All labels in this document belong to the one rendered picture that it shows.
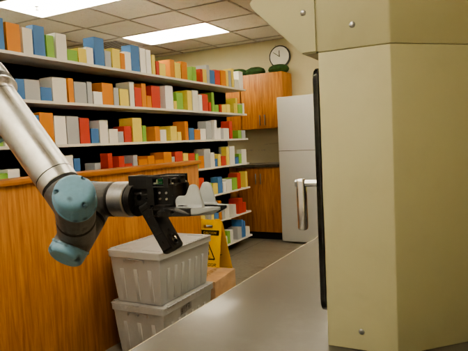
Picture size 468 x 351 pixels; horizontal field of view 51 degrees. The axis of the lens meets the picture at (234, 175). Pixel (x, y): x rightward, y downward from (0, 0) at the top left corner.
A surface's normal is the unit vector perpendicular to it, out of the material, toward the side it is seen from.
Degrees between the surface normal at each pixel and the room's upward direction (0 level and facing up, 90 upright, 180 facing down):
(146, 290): 95
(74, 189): 55
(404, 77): 90
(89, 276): 90
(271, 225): 90
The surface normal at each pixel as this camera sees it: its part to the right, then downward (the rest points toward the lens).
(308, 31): -0.47, 0.08
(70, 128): 0.88, -0.01
